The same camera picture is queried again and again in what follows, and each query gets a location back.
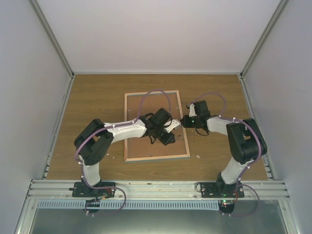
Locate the turquoise picture frame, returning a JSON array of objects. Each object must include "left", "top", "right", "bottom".
[{"left": 124, "top": 90, "right": 190, "bottom": 162}]

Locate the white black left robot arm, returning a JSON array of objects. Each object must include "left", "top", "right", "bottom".
[{"left": 74, "top": 108, "right": 181, "bottom": 197}]

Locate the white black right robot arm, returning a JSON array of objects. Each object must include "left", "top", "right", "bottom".
[{"left": 181, "top": 100, "right": 267, "bottom": 197}]

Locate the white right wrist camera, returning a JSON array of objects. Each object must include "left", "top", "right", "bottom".
[{"left": 187, "top": 103, "right": 197, "bottom": 117}]

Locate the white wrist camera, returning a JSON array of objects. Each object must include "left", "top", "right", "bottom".
[
  {"left": 163, "top": 119, "right": 181, "bottom": 133},
  {"left": 187, "top": 103, "right": 197, "bottom": 117}
]

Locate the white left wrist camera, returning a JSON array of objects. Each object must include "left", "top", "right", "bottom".
[{"left": 163, "top": 119, "right": 181, "bottom": 133}]

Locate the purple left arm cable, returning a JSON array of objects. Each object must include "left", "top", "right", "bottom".
[{"left": 74, "top": 89, "right": 173, "bottom": 188}]

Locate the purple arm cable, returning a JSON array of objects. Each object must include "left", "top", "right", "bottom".
[
  {"left": 189, "top": 92, "right": 264, "bottom": 186},
  {"left": 74, "top": 89, "right": 173, "bottom": 188}
]

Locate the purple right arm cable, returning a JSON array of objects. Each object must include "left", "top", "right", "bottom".
[{"left": 189, "top": 92, "right": 264, "bottom": 186}]

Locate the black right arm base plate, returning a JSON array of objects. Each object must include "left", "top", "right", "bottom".
[{"left": 195, "top": 182, "right": 245, "bottom": 198}]

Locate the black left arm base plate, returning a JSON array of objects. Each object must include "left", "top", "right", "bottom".
[{"left": 69, "top": 180, "right": 116, "bottom": 198}]

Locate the aluminium front rail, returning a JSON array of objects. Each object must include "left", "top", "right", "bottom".
[{"left": 26, "top": 180, "right": 290, "bottom": 200}]

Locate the grey slotted cable duct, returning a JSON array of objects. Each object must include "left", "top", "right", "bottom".
[{"left": 37, "top": 199, "right": 219, "bottom": 211}]

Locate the aluminium corner post right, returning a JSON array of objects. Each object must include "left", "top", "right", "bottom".
[{"left": 239, "top": 0, "right": 289, "bottom": 79}]

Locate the aluminium corner post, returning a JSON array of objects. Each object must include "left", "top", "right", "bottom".
[
  {"left": 239, "top": 0, "right": 289, "bottom": 79},
  {"left": 28, "top": 0, "right": 75, "bottom": 79}
]

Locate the aluminium corner post left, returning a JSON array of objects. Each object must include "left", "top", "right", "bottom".
[{"left": 28, "top": 0, "right": 75, "bottom": 79}]

